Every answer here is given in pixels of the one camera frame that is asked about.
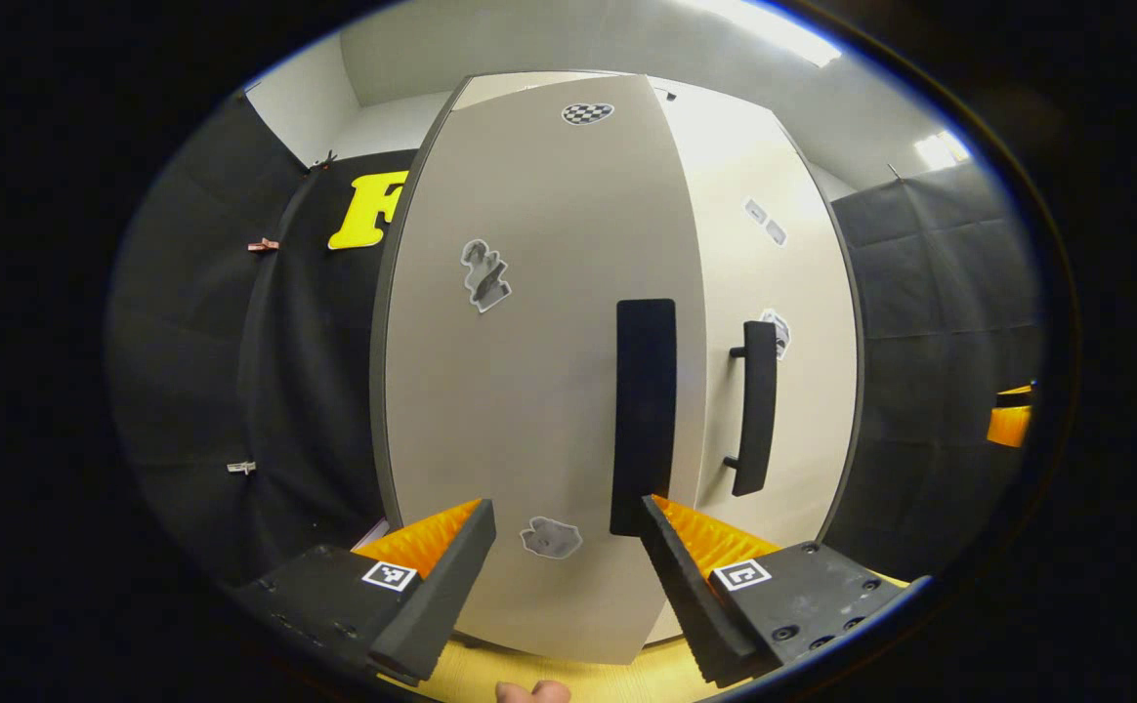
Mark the small ceiling light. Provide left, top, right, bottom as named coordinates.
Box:
left=912, top=130, right=972, bottom=173

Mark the white cabinet door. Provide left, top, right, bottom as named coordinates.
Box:
left=370, top=74, right=709, bottom=666
left=642, top=76, right=863, bottom=645

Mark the long ceiling light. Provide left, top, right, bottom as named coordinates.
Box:
left=686, top=0, right=843, bottom=67

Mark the black right door handle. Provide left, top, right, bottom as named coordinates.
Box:
left=722, top=320, right=779, bottom=498

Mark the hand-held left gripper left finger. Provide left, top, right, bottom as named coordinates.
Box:
left=236, top=498, right=498, bottom=684

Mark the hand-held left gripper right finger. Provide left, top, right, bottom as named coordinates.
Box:
left=640, top=495, right=921, bottom=687

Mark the black door handle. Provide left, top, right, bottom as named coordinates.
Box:
left=610, top=299, right=678, bottom=537
left=722, top=320, right=779, bottom=498

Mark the black left door handle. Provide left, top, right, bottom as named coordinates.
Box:
left=610, top=299, right=678, bottom=537

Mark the black backdrop cloth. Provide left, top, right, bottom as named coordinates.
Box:
left=107, top=93, right=413, bottom=587
left=827, top=159, right=1046, bottom=582

